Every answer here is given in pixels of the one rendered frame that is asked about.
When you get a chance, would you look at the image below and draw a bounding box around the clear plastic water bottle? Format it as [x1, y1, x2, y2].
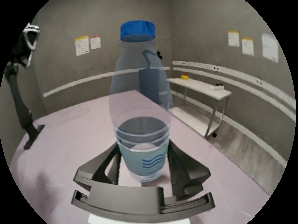
[109, 34, 173, 183]

